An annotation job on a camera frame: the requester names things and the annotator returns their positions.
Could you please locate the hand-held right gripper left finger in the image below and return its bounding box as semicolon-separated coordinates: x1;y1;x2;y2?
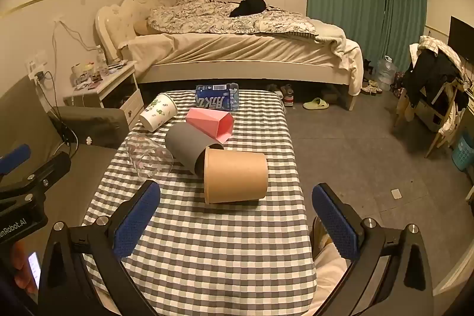
37;180;161;316

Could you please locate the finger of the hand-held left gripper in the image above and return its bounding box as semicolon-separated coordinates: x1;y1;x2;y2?
0;152;72;203
0;143;31;175

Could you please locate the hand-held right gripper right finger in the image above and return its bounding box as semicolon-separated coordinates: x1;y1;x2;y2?
311;183;435;316

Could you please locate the brown paper cup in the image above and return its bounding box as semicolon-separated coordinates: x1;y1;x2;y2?
203;147;269;205

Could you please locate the clear plastic cup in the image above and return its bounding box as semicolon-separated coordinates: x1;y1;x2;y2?
125;133;174;181

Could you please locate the grey cup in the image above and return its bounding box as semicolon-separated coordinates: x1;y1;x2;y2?
164;122;225;175

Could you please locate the white cup with green print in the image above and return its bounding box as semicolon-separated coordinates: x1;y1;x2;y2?
139;93;179;133

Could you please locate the pink faceted cup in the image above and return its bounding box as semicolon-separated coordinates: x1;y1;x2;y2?
185;108;235;145

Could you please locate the person's left hand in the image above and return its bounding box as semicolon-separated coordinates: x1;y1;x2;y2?
14;241;38;296

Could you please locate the white cloth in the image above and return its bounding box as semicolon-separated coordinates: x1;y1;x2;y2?
311;215;349;316

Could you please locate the grey checkered tablecloth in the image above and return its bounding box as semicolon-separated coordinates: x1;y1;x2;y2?
82;89;318;316

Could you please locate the white nightstand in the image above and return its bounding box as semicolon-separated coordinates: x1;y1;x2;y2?
63;60;145;130

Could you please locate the green slipper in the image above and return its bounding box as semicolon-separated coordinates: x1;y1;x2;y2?
302;97;330;111

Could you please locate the wooden chair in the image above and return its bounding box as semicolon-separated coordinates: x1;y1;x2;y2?
394;42;469;160

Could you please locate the pair of shoes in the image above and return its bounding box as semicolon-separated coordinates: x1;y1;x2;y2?
361;77;382;95

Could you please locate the blue laundry basket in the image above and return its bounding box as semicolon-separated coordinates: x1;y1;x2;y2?
451;133;474;172

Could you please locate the large water jug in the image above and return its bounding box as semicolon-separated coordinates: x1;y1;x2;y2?
377;55;399;92

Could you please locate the black jacket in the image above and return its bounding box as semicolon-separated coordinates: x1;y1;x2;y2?
401;49;469;110

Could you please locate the cream blanket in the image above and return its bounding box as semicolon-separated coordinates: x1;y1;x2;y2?
315;19;363;60

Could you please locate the cream bed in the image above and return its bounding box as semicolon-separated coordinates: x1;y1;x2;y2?
95;0;364;112

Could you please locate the checkered shirt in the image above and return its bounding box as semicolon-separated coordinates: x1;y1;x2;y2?
418;35;464;73

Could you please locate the floral patterned quilt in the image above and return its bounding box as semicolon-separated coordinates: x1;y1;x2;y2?
147;0;318;36

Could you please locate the black television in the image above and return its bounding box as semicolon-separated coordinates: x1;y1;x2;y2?
448;15;474;62

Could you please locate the black clothing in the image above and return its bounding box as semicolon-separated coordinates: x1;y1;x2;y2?
228;0;268;18

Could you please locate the black cable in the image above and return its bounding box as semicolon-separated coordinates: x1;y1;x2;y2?
46;78;75;143

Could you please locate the white wall outlet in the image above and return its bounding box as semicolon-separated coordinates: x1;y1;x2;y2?
25;50;48;71

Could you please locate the white cable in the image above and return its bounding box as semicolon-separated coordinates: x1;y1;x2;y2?
51;17;99;52

